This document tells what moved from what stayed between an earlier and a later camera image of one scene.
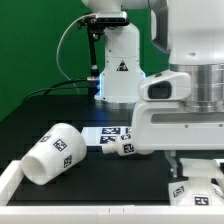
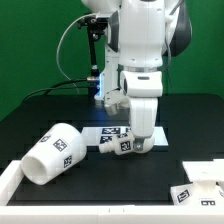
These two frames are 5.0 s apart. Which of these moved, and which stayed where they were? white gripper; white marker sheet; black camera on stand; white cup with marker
Moved: white gripper
Stayed: white cup with marker; black camera on stand; white marker sheet
